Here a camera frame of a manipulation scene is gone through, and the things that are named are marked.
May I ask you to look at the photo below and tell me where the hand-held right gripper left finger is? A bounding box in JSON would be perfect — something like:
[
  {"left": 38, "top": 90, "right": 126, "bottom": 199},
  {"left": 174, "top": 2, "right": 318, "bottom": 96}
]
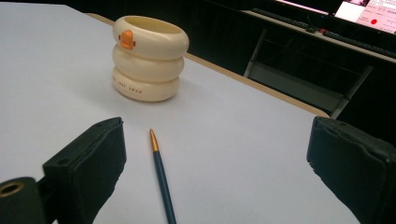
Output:
[{"left": 42, "top": 117, "right": 128, "bottom": 224}]

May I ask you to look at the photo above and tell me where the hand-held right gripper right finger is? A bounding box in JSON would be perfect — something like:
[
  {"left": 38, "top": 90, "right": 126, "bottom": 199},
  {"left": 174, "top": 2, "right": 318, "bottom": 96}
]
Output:
[{"left": 306, "top": 116, "right": 396, "bottom": 224}]

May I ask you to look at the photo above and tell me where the dark blue pen gold tip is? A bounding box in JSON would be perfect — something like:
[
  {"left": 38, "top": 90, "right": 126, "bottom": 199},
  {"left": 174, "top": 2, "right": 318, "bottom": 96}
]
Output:
[{"left": 148, "top": 127, "right": 177, "bottom": 224}]

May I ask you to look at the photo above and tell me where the cream duck pen holder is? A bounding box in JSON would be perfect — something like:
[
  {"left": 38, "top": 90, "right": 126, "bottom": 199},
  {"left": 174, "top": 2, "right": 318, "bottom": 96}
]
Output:
[{"left": 111, "top": 15, "right": 191, "bottom": 103}]

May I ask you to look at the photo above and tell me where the grey folding chair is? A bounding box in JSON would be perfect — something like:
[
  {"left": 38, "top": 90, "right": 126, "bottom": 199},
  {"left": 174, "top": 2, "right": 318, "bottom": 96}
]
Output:
[{"left": 243, "top": 28, "right": 375, "bottom": 120}]

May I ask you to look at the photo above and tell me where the black keyboard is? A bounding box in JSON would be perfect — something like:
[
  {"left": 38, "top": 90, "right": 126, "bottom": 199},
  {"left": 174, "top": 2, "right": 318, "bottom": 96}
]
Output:
[{"left": 320, "top": 29, "right": 396, "bottom": 60}]

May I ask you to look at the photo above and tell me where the wooden desk with black front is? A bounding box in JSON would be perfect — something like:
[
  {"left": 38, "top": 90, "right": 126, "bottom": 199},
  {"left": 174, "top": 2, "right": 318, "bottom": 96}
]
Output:
[{"left": 186, "top": 0, "right": 396, "bottom": 147}]

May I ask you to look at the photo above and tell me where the computer monitor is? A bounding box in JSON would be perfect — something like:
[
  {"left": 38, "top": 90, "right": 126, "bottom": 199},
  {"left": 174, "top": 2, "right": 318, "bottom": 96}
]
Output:
[{"left": 333, "top": 0, "right": 396, "bottom": 35}]

